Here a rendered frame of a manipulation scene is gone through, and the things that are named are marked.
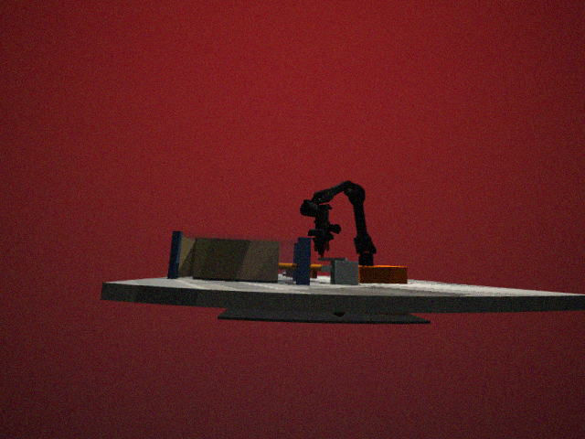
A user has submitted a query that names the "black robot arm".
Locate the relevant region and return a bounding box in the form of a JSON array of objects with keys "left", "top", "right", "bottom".
[{"left": 300, "top": 180, "right": 377, "bottom": 266}]

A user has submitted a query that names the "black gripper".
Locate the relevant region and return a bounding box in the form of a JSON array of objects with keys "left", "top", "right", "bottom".
[{"left": 308, "top": 218, "right": 334, "bottom": 255}]

